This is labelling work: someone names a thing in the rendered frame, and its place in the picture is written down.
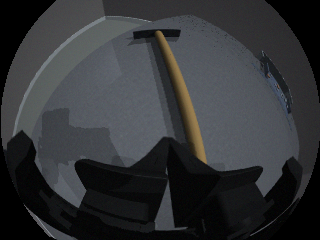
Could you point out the long scraper with wooden handle and black blade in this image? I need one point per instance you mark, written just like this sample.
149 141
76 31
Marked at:
192 129

